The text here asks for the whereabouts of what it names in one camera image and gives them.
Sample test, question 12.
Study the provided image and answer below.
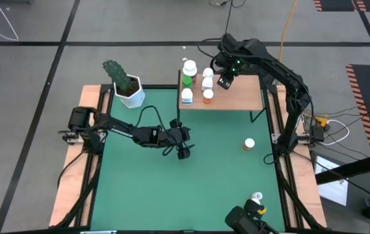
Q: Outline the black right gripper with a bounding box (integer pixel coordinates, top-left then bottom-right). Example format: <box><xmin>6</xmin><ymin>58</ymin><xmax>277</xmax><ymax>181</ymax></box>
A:
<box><xmin>216</xmin><ymin>47</ymin><xmax>248</xmax><ymax>91</ymax></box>

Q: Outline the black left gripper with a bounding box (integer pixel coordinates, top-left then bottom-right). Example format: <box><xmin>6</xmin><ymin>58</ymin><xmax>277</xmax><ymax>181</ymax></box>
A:
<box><xmin>168</xmin><ymin>118</ymin><xmax>196</xmax><ymax>161</ymax></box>

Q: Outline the large bottle wide white cap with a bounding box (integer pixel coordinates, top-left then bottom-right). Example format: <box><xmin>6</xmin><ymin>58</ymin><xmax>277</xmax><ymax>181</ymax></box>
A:
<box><xmin>182</xmin><ymin>58</ymin><xmax>198</xmax><ymax>84</ymax></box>

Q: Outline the green-capped bottle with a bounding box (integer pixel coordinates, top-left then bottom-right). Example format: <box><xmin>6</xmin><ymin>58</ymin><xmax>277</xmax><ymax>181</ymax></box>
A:
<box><xmin>181</xmin><ymin>75</ymin><xmax>194</xmax><ymax>89</ymax></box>

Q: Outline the wooden shelf with black legs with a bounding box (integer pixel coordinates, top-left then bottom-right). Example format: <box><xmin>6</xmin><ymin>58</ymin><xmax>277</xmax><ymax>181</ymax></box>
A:
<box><xmin>177</xmin><ymin>70</ymin><xmax>265</xmax><ymax>122</ymax></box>

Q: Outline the white hexagonal plant pot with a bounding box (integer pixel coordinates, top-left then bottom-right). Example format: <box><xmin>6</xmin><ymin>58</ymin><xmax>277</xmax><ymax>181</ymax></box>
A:
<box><xmin>112</xmin><ymin>73</ymin><xmax>146</xmax><ymax>109</ymax></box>

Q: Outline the green cactus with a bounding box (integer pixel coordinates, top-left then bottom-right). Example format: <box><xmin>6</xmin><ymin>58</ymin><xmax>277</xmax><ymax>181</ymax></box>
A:
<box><xmin>102</xmin><ymin>59</ymin><xmax>133</xmax><ymax>92</ymax></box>

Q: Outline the black object with yellow mark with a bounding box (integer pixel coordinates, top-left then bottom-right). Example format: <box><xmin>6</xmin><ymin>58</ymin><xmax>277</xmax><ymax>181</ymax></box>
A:
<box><xmin>224</xmin><ymin>198</ymin><xmax>282</xmax><ymax>234</ymax></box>

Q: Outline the yellow power strip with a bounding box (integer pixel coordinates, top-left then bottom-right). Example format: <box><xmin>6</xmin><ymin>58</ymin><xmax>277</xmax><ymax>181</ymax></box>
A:
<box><xmin>314</xmin><ymin>116</ymin><xmax>330</xmax><ymax>128</ymax></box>

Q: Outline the black power brick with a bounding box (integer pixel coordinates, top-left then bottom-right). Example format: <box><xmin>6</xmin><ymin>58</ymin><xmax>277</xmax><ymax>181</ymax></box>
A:
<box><xmin>310</xmin><ymin>125</ymin><xmax>325</xmax><ymax>142</ymax></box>

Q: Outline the wooden table side board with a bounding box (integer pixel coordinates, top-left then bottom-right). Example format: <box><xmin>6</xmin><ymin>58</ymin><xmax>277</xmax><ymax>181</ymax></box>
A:
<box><xmin>48</xmin><ymin>84</ymin><xmax>111</xmax><ymax>228</ymax></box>
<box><xmin>275</xmin><ymin>84</ymin><xmax>328</xmax><ymax>228</ymax></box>

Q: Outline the monitor with white screen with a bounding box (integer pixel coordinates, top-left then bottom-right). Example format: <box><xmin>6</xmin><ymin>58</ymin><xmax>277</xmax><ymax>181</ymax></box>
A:
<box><xmin>313</xmin><ymin>155</ymin><xmax>350</xmax><ymax>207</ymax></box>

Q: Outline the black overhead beam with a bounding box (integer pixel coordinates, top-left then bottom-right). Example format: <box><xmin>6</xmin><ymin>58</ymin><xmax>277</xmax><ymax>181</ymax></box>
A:
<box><xmin>314</xmin><ymin>148</ymin><xmax>370</xmax><ymax>185</ymax></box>

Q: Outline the black coiled floor cable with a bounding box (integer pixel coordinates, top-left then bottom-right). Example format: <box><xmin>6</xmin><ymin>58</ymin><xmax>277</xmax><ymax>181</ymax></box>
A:
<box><xmin>209</xmin><ymin>0</ymin><xmax>239</xmax><ymax>74</ymax></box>

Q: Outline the black aluminium table frame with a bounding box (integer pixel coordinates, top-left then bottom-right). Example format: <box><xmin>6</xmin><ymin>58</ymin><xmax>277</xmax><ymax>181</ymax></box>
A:
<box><xmin>49</xmin><ymin>83</ymin><xmax>327</xmax><ymax>234</ymax></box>

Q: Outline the yellow cable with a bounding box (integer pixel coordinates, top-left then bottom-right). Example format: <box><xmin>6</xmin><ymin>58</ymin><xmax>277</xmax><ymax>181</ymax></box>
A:
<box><xmin>278</xmin><ymin>0</ymin><xmax>298</xmax><ymax>62</ymax></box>

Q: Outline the white looped cable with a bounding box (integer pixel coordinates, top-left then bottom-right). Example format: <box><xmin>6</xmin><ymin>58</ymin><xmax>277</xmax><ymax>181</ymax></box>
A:
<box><xmin>320</xmin><ymin>119</ymin><xmax>351</xmax><ymax>146</ymax></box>

